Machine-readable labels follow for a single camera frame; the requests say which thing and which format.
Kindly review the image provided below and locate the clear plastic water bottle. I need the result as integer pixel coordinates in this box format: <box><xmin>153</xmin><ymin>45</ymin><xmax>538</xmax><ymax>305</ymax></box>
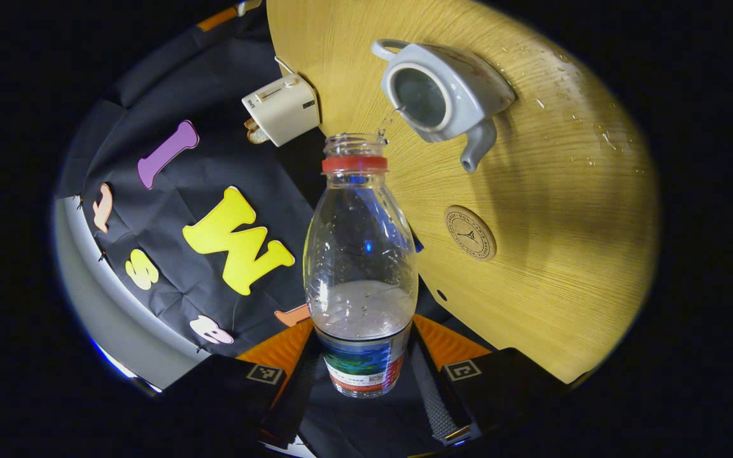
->
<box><xmin>303</xmin><ymin>132</ymin><xmax>419</xmax><ymax>399</ymax></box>

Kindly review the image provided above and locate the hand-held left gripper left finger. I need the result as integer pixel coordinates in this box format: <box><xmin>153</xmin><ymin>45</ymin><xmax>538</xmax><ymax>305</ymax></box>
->
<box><xmin>160</xmin><ymin>317</ymin><xmax>324</xmax><ymax>449</ymax></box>

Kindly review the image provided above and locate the white ceramic teacup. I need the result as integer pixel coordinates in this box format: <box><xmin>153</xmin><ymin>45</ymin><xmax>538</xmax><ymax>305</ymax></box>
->
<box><xmin>371</xmin><ymin>38</ymin><xmax>517</xmax><ymax>174</ymax></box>

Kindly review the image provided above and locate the round cork coaster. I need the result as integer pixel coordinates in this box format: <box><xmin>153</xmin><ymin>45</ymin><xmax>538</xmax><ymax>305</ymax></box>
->
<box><xmin>444</xmin><ymin>205</ymin><xmax>498</xmax><ymax>261</ymax></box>

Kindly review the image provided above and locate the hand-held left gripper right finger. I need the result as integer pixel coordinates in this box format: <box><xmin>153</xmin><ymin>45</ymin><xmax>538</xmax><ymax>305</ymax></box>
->
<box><xmin>408</xmin><ymin>314</ymin><xmax>571</xmax><ymax>446</ymax></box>

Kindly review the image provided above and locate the white toaster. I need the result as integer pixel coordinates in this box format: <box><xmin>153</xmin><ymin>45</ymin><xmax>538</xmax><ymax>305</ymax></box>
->
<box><xmin>241</xmin><ymin>73</ymin><xmax>321</xmax><ymax>148</ymax></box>

